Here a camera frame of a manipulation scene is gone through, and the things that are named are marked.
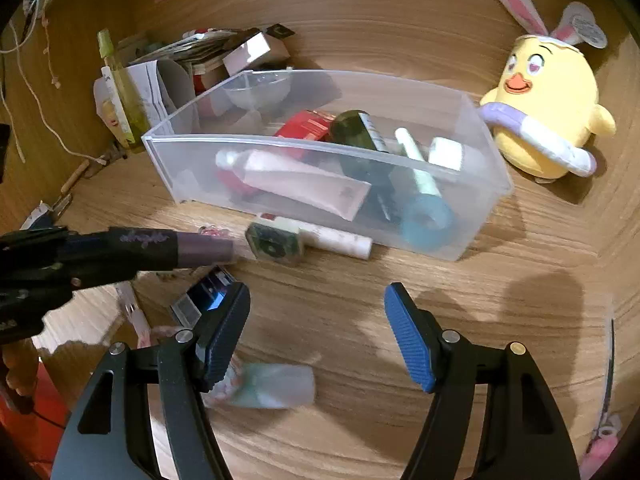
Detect blue staple box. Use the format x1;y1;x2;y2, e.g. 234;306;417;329
170;266;237;328

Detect yellow-green spray bottle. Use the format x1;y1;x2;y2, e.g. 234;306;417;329
97;29;151;148

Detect clear plastic bin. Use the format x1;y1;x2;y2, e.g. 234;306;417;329
141;70;515;262

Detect teal tube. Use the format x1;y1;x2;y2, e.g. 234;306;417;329
400;194;457;261

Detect red packet white characters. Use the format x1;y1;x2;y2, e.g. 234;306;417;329
217;110;337;198

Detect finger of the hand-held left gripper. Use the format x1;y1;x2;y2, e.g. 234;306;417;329
0;266;136;311
0;227;108;266

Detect pale pink tube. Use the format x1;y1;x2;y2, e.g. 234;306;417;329
215;149;373;222

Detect dark green glass bottle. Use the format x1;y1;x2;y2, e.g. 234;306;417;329
327;110;401;223

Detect pale mint tube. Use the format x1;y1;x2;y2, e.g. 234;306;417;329
227;362;317;411

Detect white lip balm tube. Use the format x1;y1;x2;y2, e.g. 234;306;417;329
295;220;373;261

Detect slim white green tube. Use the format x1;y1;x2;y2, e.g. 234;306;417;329
394;127;445;201

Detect dark purple bottle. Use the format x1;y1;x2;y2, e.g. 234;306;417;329
75;227;236;273

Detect small white open box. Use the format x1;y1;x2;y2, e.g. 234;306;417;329
222;24;293;78

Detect red cardboard box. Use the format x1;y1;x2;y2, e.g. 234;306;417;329
192;57;236;93

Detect wooden handle tool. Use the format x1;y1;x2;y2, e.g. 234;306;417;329
60;159;92;194

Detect white cable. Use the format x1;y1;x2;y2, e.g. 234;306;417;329
0;0;108;166

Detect person's left hand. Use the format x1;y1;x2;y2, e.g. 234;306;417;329
0;346;40;413

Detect white ceramic bowl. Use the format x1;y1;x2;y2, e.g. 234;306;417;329
222;77;291;111

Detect stack of booklets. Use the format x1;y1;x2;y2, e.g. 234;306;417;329
132;27;241;63

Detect folded white leaflet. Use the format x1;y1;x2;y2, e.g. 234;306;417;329
127;59;193;123

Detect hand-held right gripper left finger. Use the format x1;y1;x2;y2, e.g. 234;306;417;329
50;280;252;480

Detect black stick with pink charm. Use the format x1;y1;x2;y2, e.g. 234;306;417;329
582;317;623;466

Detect green white eraser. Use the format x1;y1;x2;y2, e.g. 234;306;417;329
245;212;303;266

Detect red cloth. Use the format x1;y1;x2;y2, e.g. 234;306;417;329
0;360;72;461

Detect white cap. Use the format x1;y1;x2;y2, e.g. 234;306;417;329
427;136;466;171

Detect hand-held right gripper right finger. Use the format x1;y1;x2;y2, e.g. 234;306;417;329
384;282;583;480

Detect white pink slim packet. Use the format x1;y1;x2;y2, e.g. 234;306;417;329
115;281;151;348

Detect pink glitter packet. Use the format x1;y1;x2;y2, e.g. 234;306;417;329
197;224;232;242

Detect yellow chick plush toy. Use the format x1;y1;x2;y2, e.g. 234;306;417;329
479;0;617;183

